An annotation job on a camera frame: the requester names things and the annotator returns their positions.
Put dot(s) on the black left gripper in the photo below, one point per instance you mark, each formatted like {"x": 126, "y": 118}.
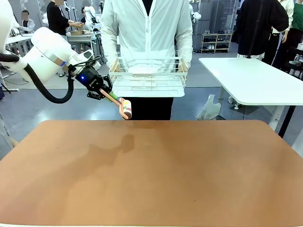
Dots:
{"x": 91, "y": 79}

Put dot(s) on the pink lint roller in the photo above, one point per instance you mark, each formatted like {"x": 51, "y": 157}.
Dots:
{"x": 126, "y": 107}

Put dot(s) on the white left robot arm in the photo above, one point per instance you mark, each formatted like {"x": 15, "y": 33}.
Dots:
{"x": 45, "y": 54}

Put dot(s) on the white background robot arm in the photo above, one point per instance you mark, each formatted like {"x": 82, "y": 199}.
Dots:
{"x": 196, "y": 15}
{"x": 90, "y": 14}

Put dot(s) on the person's right forearm white sleeve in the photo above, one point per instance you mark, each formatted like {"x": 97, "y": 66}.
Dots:
{"x": 109, "y": 52}

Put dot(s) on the person's left forearm white sleeve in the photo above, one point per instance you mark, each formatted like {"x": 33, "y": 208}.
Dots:
{"x": 185, "y": 52}

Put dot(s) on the person's right hand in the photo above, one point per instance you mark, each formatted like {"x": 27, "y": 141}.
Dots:
{"x": 114, "y": 66}

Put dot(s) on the person's left hand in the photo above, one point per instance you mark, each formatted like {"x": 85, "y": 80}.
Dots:
{"x": 184, "y": 68}

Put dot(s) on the grey background workbench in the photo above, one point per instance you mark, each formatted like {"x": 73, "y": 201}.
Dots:
{"x": 82, "y": 39}

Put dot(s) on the cardboard box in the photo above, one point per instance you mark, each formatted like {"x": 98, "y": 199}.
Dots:
{"x": 77, "y": 33}

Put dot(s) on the person in white jacket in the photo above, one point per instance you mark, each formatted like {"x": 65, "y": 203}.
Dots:
{"x": 146, "y": 30}

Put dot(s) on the standing person black clothes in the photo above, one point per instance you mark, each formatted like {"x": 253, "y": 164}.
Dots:
{"x": 56, "y": 19}

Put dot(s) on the seated person grey jacket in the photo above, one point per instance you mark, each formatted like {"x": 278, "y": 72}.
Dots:
{"x": 28, "y": 26}

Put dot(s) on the white background desk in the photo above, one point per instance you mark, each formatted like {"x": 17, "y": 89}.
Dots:
{"x": 16, "y": 39}

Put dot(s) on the white plastic bag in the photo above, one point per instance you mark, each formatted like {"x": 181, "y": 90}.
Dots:
{"x": 209, "y": 108}

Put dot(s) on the wooden shoe rack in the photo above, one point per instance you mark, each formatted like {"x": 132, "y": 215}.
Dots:
{"x": 216, "y": 34}

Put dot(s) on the large white table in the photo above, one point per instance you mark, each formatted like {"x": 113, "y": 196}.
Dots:
{"x": 255, "y": 80}

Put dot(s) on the mannequin in black coat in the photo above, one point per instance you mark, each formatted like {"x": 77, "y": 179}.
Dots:
{"x": 258, "y": 26}

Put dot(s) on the person white top black trousers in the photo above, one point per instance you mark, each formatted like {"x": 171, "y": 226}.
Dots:
{"x": 272, "y": 49}

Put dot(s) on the dark side table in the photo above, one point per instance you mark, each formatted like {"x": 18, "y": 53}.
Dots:
{"x": 296, "y": 63}

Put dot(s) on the person in green shirt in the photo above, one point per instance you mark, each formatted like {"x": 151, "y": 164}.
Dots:
{"x": 298, "y": 19}

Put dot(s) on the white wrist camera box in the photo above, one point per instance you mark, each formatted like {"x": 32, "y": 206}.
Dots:
{"x": 87, "y": 55}

